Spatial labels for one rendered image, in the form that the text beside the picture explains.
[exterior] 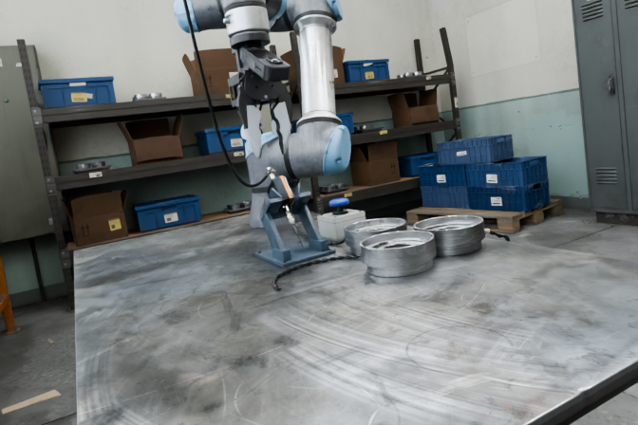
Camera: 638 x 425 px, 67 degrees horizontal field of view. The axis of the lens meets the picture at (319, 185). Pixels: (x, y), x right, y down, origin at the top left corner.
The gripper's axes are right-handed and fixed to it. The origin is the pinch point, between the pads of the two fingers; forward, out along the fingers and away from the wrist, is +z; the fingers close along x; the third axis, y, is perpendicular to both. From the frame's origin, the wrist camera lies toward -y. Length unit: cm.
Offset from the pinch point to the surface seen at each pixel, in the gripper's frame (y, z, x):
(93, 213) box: 329, 27, 10
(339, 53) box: 321, -84, -230
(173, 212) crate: 330, 39, -49
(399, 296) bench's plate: -33.7, 19.5, 2.0
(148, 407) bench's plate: -37, 20, 31
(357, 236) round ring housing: -14.4, 16.0, -5.8
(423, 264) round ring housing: -29.1, 18.4, -6.2
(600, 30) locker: 132, -52, -340
